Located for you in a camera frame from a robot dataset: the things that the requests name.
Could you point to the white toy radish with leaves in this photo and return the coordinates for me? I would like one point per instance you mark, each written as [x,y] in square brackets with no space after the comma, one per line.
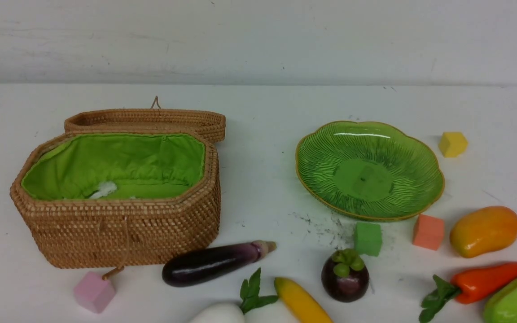
[228,312]

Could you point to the green foam cube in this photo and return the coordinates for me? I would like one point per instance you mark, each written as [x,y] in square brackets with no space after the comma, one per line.
[368,238]

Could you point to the dark purple toy mangosteen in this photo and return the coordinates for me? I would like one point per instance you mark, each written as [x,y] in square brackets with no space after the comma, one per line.
[345,276]

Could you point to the green leaf-shaped plate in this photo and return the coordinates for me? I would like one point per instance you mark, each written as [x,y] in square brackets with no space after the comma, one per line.
[369,170]

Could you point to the yellow foam cube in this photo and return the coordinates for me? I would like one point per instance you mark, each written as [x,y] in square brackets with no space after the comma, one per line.
[452,144]

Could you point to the purple toy eggplant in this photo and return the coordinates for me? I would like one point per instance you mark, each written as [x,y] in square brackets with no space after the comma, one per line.
[200,266]

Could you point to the orange yellow toy mango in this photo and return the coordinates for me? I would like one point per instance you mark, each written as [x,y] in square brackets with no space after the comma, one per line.
[485,230]

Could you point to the pink foam cube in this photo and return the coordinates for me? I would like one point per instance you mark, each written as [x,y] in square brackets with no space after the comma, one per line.
[93,292]

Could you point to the woven wicker basket green lining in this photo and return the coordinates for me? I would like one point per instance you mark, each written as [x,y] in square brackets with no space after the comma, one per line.
[120,198]

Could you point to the woven wicker basket lid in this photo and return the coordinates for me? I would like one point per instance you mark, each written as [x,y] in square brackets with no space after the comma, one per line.
[210,125]

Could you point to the yellow toy banana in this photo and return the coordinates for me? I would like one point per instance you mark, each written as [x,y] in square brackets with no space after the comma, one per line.
[299,302]

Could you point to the orange foam cube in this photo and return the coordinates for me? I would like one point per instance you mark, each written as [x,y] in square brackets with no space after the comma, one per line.
[428,232]

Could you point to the red orange toy pepper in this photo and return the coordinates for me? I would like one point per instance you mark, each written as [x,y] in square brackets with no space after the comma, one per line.
[469,286]

